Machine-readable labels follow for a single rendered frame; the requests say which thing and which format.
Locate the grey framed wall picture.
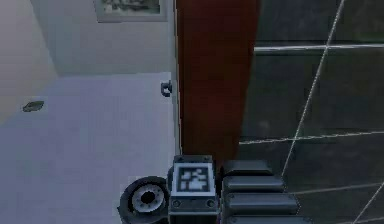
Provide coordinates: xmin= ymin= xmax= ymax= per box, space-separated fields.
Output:
xmin=92 ymin=0 xmax=169 ymax=24

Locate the red-brown room door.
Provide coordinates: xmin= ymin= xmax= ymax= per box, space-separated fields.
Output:
xmin=174 ymin=0 xmax=262 ymax=164

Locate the black door handle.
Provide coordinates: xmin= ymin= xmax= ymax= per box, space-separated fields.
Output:
xmin=160 ymin=80 xmax=173 ymax=98

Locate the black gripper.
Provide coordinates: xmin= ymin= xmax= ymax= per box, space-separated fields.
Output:
xmin=116 ymin=176 xmax=171 ymax=224

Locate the small dark flat object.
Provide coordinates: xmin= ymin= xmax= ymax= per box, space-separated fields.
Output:
xmin=22 ymin=100 xmax=45 ymax=113

